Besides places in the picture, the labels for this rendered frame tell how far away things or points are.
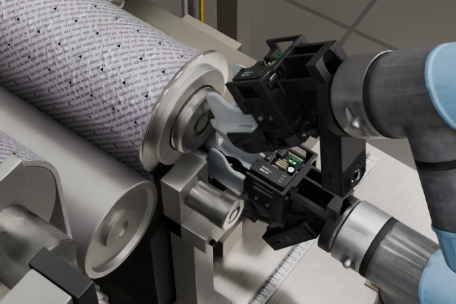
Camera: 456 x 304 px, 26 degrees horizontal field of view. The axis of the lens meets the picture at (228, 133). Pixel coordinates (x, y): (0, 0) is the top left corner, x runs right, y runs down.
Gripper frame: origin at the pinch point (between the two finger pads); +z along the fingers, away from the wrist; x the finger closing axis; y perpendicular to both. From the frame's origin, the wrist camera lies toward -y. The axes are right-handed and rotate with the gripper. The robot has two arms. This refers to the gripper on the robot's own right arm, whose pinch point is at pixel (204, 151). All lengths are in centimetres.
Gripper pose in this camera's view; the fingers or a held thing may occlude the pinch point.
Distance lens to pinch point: 121.2
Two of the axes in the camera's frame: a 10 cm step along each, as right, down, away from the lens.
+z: -8.1, -4.8, 3.5
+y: 0.0, -5.9, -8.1
